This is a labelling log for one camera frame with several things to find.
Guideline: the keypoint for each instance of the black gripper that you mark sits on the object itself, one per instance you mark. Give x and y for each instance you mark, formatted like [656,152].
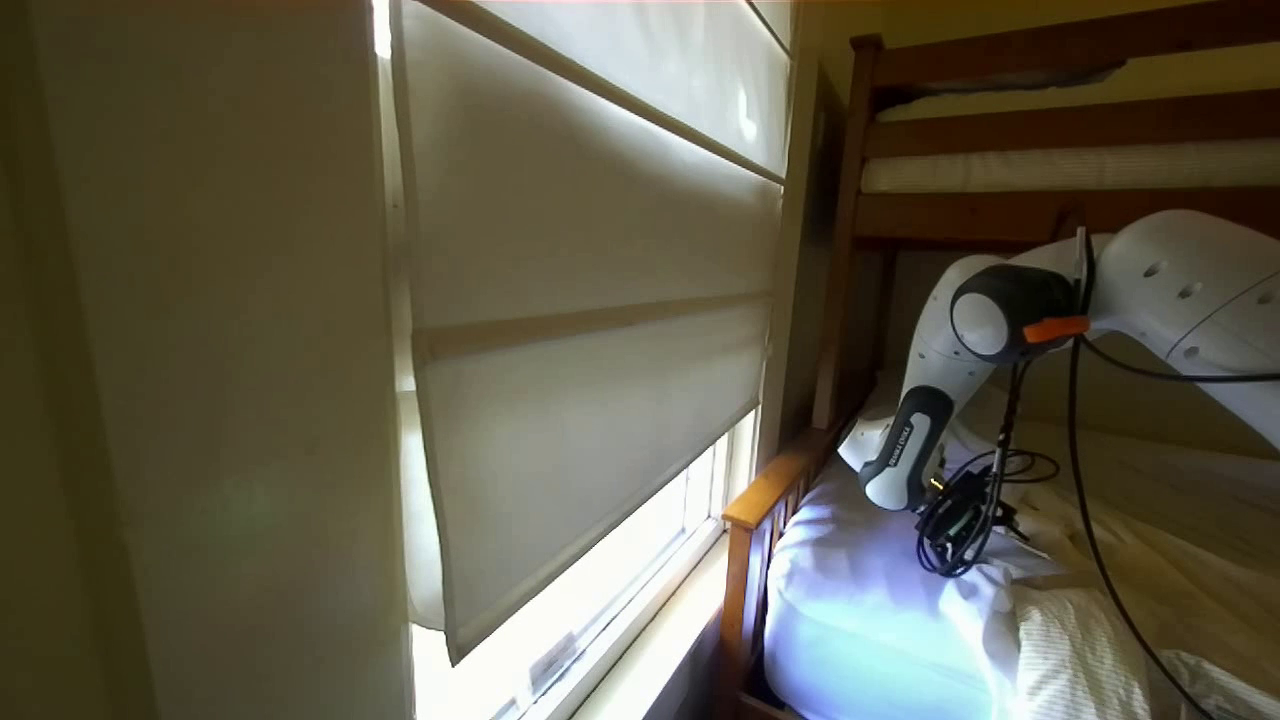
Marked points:
[962,513]

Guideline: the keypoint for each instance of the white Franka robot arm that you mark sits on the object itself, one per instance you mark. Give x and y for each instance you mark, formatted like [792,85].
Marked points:
[1173,307]

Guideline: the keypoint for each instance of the white pillow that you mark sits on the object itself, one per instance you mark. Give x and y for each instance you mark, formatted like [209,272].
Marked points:
[882,614]

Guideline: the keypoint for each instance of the white duvet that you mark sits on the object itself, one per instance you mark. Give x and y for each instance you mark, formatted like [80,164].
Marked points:
[1162,587]

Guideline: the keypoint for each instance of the white bunk mattress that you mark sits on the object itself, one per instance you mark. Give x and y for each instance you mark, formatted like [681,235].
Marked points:
[1064,164]

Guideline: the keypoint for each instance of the cream roman window blind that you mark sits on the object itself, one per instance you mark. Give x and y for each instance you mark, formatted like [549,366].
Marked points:
[587,333]

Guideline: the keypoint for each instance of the white window frame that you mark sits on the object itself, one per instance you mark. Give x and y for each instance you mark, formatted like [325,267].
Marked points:
[601,601]

